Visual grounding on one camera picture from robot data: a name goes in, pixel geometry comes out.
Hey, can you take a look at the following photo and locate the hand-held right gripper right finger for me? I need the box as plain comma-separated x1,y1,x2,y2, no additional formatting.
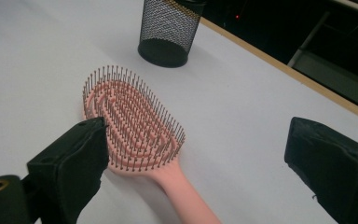
283,116,358,224

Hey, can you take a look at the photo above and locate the grey metal frame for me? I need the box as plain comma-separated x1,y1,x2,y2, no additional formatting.
287,0,358,113

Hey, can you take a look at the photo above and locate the pink hairbrush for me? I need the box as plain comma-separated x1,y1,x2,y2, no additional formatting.
82,64,222,224

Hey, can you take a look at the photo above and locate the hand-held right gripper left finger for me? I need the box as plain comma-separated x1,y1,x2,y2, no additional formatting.
26,116,110,224

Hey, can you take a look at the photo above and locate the black mesh pen holder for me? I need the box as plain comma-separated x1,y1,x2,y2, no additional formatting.
137,0,207,69

